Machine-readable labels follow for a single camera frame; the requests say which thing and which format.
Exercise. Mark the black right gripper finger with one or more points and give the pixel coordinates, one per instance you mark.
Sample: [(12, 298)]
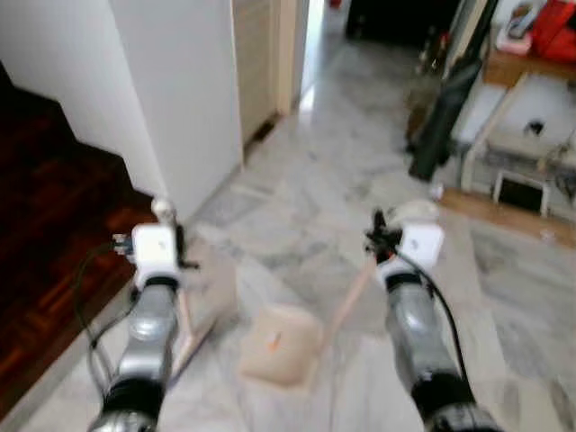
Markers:
[(379, 221)]

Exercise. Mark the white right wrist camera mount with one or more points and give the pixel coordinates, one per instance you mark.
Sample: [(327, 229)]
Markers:
[(421, 243)]

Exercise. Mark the dark wooden staircase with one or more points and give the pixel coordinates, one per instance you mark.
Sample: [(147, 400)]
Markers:
[(54, 225)]

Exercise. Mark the light wood door frame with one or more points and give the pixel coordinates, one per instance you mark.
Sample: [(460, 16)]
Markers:
[(256, 63)]

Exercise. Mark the long black bag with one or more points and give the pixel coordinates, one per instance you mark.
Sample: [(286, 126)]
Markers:
[(445, 117)]

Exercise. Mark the white low cabinet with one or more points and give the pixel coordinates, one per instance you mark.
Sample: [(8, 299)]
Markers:
[(522, 99)]

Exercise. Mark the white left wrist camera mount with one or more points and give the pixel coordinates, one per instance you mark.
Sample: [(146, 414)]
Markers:
[(153, 247)]

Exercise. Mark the red bag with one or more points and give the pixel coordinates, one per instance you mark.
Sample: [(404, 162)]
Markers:
[(553, 31)]

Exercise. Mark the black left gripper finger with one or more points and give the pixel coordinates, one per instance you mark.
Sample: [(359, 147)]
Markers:
[(181, 236)]

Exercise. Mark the brown wooden base board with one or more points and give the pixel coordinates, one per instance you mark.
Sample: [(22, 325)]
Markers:
[(513, 219)]

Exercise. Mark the beige broom with purple bristles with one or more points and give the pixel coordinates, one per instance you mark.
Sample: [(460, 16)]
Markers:
[(193, 346)]

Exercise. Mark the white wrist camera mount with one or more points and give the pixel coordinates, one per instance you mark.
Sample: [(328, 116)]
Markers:
[(153, 247), (421, 243)]

